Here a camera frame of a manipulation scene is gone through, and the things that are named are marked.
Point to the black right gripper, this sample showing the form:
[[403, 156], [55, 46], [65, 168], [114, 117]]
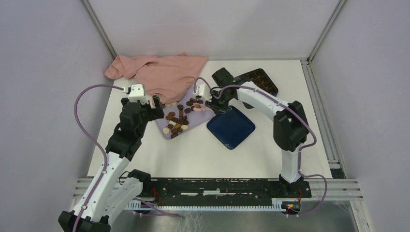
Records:
[[216, 108]]

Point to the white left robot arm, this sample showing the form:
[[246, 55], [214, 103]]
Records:
[[100, 205]]

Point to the pink handled metal tongs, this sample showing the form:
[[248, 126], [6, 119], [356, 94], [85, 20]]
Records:
[[203, 109]]

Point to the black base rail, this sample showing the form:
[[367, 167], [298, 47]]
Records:
[[225, 192]]

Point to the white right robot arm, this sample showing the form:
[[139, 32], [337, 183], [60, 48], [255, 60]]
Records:
[[290, 126]]

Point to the pink cloth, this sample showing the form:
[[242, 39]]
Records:
[[169, 77]]

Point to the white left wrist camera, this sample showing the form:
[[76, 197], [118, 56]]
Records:
[[136, 93]]

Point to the dark blue chocolate box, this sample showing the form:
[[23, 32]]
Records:
[[261, 79]]

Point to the lilac plastic tray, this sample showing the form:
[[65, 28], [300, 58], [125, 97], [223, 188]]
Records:
[[174, 118]]

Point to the dark blue box lid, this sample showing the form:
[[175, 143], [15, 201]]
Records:
[[231, 128]]

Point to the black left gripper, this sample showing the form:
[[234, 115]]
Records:
[[154, 113]]

